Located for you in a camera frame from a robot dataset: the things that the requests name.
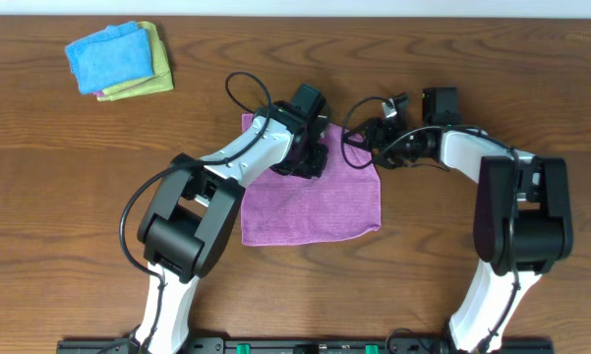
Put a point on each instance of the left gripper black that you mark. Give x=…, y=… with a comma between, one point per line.
x=305, y=167

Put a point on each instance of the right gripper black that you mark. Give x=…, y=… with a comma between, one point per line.
x=380, y=140

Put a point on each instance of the purple microfibre cloth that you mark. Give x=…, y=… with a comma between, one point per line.
x=343, y=204

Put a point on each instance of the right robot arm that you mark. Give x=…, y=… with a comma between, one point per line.
x=522, y=222

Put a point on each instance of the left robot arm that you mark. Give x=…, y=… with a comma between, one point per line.
x=192, y=213

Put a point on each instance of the lower green folded cloth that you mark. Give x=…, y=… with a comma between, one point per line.
x=147, y=88

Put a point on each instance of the green folded cloth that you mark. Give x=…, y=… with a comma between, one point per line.
x=147, y=88
x=159, y=61

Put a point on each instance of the upper green folded cloth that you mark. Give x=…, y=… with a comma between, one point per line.
x=159, y=61

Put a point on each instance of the blue folded cloth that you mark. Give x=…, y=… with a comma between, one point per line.
x=109, y=57

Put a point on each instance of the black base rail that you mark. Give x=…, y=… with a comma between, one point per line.
x=215, y=345

